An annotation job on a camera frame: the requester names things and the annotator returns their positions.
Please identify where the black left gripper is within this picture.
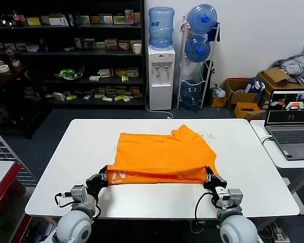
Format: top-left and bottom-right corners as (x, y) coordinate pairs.
(85, 166), (109, 197)

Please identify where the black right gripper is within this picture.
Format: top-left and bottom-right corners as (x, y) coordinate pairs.
(204, 166), (228, 190)

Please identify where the orange t-shirt with white print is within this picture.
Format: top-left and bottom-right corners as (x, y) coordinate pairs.
(106, 124), (220, 187)

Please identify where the pile of grey clothes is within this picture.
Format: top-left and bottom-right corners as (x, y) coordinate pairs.
(270, 55), (304, 84)

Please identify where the large white table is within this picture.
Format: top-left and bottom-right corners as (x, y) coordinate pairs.
(24, 118), (301, 220)

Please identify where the small white side table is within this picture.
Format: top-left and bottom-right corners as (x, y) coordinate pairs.
(250, 119), (304, 216)

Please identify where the small yellow cardboard box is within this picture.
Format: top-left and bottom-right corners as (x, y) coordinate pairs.
(209, 96), (228, 109)

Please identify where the orange cardboard box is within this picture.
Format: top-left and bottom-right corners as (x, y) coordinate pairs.
(234, 102), (262, 121)

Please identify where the open brown cardboard box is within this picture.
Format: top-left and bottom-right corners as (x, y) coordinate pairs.
(223, 77), (260, 111)

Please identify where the crumpled plastic bag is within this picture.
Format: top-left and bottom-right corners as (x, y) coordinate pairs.
(212, 85), (226, 100)

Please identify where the grey laptop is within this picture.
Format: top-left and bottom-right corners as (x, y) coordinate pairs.
(264, 90), (304, 161)

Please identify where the blue white bag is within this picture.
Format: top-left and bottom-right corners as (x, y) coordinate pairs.
(244, 77), (266, 96)

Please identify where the black stand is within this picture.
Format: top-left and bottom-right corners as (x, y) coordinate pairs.
(202, 60), (216, 86)

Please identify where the white red medicine box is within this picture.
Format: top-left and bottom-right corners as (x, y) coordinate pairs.
(99, 68), (115, 78)

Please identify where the white jug rack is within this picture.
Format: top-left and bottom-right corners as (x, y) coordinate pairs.
(176, 16), (221, 110)

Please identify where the white water dispenser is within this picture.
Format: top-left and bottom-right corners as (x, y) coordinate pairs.
(147, 45), (176, 111)

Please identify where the red edged white table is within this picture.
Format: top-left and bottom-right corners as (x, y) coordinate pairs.
(0, 160), (22, 213)

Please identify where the bowl with green items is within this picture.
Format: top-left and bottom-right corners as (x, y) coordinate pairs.
(54, 65), (86, 82)

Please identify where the large brown cardboard box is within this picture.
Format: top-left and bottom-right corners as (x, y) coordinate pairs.
(256, 67), (304, 109)

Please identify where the black shelf unit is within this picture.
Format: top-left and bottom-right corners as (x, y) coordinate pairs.
(0, 0), (145, 111)

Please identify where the dark wooden desk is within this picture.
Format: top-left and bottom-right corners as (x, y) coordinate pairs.
(0, 62), (53, 140)

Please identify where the dark blue hanging cloth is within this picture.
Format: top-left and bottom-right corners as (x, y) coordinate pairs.
(207, 22), (221, 43)

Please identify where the dark blue bottle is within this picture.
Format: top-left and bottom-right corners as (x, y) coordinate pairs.
(39, 37), (49, 53)

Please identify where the white tape roll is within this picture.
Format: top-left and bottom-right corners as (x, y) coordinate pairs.
(0, 59), (11, 75)

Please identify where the clear plastic bottle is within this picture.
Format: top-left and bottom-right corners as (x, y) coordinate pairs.
(6, 47), (21, 67)

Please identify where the blue water jug on dispenser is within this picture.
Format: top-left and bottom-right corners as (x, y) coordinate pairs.
(148, 6), (175, 50)

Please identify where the pink medicine box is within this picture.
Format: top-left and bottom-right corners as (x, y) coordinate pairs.
(124, 9), (134, 24)

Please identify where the large white carton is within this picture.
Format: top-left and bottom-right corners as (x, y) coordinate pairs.
(49, 16), (66, 26)

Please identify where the yellow medicine box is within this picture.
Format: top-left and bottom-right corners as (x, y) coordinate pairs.
(26, 16), (42, 26)

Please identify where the cola bottle red cap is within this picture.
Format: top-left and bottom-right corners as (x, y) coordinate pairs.
(12, 10), (25, 27)

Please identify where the shiny glass bowl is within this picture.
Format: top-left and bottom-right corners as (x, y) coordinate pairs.
(0, 14), (17, 28)

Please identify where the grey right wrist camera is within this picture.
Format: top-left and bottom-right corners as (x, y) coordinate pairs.
(215, 187), (244, 210)

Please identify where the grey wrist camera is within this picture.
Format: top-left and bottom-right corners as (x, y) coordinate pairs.
(61, 185), (88, 203)
(215, 187), (244, 210)

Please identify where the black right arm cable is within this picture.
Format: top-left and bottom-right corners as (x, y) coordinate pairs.
(194, 191), (220, 226)

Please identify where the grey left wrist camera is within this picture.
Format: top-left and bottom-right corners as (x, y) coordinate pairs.
(61, 185), (88, 203)

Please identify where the white dispenser power cord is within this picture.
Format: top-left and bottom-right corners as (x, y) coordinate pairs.
(144, 80), (174, 119)

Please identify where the white wire grid panel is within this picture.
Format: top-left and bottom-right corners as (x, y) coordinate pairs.
(0, 123), (37, 187)

